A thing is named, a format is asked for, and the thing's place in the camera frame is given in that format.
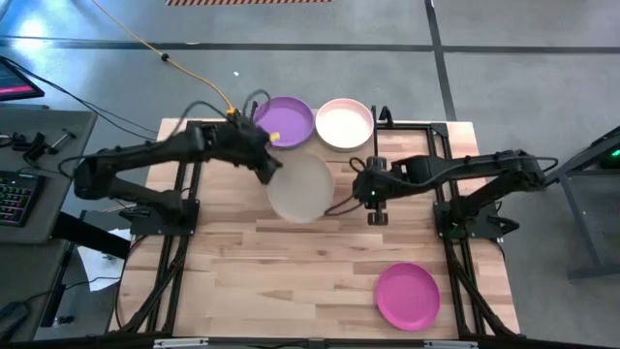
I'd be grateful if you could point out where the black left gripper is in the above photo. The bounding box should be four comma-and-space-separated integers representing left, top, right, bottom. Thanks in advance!
207, 120, 285, 186

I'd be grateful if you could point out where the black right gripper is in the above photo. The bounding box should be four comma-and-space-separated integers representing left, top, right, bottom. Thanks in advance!
352, 155, 413, 227

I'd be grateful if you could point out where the purple plate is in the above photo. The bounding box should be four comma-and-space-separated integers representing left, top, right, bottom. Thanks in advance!
252, 95, 316, 149

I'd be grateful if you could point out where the magenta plate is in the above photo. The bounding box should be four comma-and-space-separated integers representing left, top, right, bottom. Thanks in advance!
375, 262, 442, 333

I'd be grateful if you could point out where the black desk beam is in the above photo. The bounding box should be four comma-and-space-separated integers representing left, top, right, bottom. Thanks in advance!
50, 211, 132, 261

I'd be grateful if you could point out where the white paper sheet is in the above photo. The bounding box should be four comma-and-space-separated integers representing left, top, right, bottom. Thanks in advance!
77, 227, 133, 293

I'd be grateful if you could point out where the black silver desk tool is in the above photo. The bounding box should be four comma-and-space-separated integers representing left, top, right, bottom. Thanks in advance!
50, 128, 78, 151

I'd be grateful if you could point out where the grey side desk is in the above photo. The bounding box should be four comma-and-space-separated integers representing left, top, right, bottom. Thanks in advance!
0, 104, 98, 243

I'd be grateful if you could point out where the black device green light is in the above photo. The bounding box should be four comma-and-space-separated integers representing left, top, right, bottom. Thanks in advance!
599, 138, 620, 171

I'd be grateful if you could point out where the backlit keyboard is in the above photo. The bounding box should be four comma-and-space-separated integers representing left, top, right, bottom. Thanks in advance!
0, 170, 47, 228

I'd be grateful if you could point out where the grey lower desk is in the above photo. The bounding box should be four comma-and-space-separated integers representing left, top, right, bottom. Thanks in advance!
0, 239, 74, 343

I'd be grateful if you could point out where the black desk monitor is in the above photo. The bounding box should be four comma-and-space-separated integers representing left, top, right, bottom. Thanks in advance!
0, 55, 46, 102

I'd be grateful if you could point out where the black computer mouse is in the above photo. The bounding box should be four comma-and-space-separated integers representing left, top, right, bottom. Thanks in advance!
0, 301, 30, 340

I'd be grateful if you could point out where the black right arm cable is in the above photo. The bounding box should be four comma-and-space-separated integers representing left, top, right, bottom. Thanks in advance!
323, 155, 369, 217

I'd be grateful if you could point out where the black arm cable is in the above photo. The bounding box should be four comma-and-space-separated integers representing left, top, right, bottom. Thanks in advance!
323, 155, 369, 217
176, 88, 272, 137

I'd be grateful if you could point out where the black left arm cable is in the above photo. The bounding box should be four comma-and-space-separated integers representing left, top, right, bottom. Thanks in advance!
176, 88, 272, 137

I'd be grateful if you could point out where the silver frame bracket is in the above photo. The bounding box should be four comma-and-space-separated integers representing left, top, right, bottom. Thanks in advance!
424, 339, 479, 349
153, 337, 209, 349

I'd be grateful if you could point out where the yellow floor cable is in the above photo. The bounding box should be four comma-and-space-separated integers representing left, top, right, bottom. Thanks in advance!
90, 0, 241, 118

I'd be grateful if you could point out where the black floor cable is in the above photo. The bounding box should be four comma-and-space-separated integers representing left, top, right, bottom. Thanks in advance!
0, 55, 161, 142

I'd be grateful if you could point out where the grey metal table frame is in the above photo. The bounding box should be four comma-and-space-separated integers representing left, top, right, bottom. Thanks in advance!
546, 124, 620, 282

